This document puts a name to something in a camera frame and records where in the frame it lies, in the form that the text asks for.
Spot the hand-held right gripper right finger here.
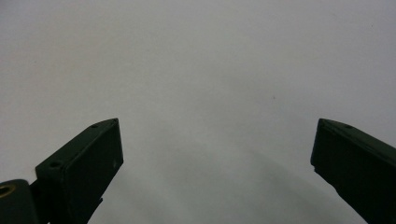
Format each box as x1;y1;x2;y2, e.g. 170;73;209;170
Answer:
310;118;396;224

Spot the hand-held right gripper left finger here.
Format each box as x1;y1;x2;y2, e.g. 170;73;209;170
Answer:
35;118;124;224

